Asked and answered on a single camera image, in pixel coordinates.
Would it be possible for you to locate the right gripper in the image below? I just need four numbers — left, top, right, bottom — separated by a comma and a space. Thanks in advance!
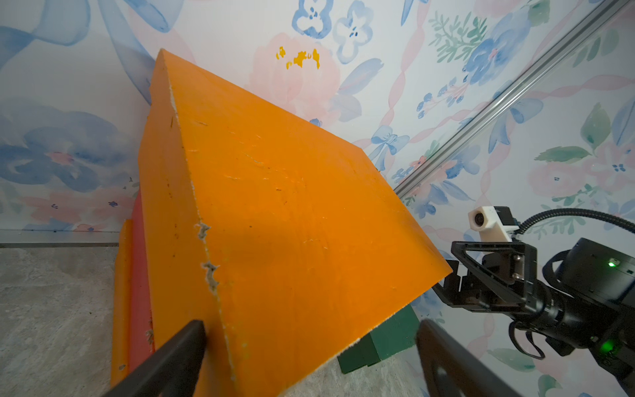
433, 242, 571, 342

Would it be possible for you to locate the right corner aluminium post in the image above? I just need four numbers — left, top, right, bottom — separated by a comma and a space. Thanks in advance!
394, 0, 633, 199

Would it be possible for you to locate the orange shoebox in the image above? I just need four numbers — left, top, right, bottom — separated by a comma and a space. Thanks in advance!
138, 51, 450, 396
110, 219, 133, 388

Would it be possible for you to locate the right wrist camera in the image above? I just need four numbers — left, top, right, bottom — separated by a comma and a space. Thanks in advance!
468, 206, 519, 243

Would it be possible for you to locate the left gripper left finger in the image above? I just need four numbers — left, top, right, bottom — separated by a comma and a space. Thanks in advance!
104, 320, 207, 397

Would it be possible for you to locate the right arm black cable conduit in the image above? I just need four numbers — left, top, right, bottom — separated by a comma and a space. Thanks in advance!
513, 207, 635, 237

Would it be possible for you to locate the green shoebox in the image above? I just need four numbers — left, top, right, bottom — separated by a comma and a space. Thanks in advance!
337, 305, 419, 374

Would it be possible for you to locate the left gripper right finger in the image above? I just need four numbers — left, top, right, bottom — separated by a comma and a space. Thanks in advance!
416, 319, 519, 396

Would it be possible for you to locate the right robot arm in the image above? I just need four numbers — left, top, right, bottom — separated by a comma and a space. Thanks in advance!
433, 238, 634, 395

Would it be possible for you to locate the red shoebox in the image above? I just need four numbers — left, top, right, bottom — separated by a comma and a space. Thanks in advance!
129, 192, 155, 372

